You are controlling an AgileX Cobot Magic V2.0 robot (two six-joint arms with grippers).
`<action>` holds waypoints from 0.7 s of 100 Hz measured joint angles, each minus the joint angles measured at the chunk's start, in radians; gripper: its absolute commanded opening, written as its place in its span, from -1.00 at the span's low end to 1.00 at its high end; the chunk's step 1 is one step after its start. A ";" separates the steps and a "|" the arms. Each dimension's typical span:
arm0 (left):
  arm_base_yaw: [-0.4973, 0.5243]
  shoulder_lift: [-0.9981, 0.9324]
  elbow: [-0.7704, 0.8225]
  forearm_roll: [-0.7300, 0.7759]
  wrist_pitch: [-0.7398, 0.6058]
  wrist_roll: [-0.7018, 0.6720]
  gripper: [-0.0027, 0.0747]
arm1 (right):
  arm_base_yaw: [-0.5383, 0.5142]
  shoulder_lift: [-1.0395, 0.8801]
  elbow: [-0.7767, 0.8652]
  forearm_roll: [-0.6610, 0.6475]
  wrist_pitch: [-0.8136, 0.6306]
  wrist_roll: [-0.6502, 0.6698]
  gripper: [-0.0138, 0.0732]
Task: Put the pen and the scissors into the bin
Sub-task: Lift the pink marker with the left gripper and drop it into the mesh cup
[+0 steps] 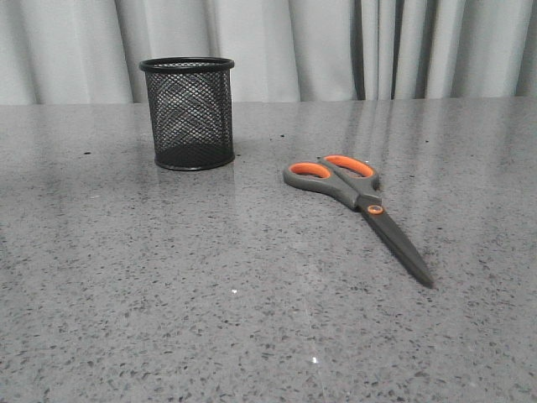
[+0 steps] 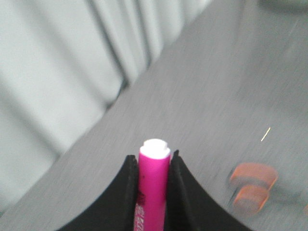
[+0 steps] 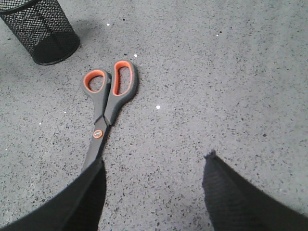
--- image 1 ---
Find grey curtain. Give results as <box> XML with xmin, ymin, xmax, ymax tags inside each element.
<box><xmin>1</xmin><ymin>1</ymin><xmax>536</xmax><ymax>105</ymax></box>

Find grey orange handled scissors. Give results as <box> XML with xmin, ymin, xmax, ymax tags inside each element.
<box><xmin>283</xmin><ymin>154</ymin><xmax>434</xmax><ymax>288</ymax></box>

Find black mesh pen holder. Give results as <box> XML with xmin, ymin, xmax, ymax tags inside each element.
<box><xmin>139</xmin><ymin>57</ymin><xmax>235</xmax><ymax>170</ymax></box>

